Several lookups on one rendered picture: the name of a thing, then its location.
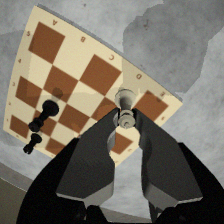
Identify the black chess piece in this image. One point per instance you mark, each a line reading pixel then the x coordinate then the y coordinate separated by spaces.
pixel 35 138
pixel 50 108

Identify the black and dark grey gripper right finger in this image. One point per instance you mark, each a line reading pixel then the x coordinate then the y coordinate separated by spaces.
pixel 175 177

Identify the brown and cream chessboard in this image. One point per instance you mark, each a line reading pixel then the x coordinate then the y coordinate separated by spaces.
pixel 59 62

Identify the white chess piece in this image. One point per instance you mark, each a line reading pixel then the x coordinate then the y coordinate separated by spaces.
pixel 125 99

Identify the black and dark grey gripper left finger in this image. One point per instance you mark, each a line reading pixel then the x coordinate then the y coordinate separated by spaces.
pixel 81 174

